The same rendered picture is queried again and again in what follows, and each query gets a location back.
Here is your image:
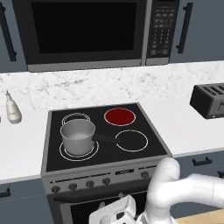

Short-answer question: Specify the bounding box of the black and grey stove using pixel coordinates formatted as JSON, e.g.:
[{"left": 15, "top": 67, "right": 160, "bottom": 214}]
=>
[{"left": 40, "top": 101, "right": 173, "bottom": 224}]

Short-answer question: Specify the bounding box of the black cupboard door handle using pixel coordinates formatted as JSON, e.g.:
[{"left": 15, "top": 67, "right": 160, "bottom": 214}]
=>
[
  {"left": 0, "top": 2, "right": 18, "bottom": 62},
  {"left": 175, "top": 2, "right": 194, "bottom": 54}
]

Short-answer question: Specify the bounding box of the black oven door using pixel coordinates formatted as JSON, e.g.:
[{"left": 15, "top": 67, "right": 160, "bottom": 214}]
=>
[{"left": 46, "top": 186, "right": 152, "bottom": 224}]

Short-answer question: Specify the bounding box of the white bottle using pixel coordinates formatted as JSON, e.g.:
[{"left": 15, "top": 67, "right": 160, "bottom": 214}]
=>
[{"left": 5, "top": 89, "right": 23, "bottom": 125}]

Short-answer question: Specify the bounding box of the blue-grey drawer front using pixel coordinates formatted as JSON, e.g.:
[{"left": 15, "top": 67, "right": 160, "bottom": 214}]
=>
[
  {"left": 171, "top": 149, "right": 224, "bottom": 212},
  {"left": 0, "top": 178, "right": 55, "bottom": 224}
]

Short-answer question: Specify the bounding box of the blue-grey cupboard door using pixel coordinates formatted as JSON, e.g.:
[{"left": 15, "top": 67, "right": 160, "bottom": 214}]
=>
[
  {"left": 169, "top": 0, "right": 224, "bottom": 64},
  {"left": 0, "top": 0, "right": 29, "bottom": 74}
]

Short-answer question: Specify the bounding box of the dark oven door handle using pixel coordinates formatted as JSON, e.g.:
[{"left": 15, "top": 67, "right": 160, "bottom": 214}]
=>
[{"left": 52, "top": 187, "right": 151, "bottom": 203}]

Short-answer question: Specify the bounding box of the black microwave door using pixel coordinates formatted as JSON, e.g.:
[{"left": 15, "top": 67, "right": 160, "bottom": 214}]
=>
[{"left": 11, "top": 0, "right": 148, "bottom": 73}]

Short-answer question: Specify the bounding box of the black toaster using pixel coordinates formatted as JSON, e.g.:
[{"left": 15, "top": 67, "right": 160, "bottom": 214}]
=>
[{"left": 189, "top": 82, "right": 224, "bottom": 120}]

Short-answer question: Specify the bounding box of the grey saucepan with black handle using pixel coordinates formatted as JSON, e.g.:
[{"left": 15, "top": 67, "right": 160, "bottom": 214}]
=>
[{"left": 59, "top": 118, "right": 121, "bottom": 157}]

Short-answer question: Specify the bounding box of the black and grey microwave oven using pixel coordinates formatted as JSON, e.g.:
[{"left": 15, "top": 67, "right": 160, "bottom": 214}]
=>
[{"left": 11, "top": 0, "right": 181, "bottom": 73}]

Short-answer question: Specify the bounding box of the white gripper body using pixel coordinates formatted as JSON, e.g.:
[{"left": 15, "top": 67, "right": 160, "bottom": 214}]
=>
[{"left": 88, "top": 194, "right": 137, "bottom": 224}]

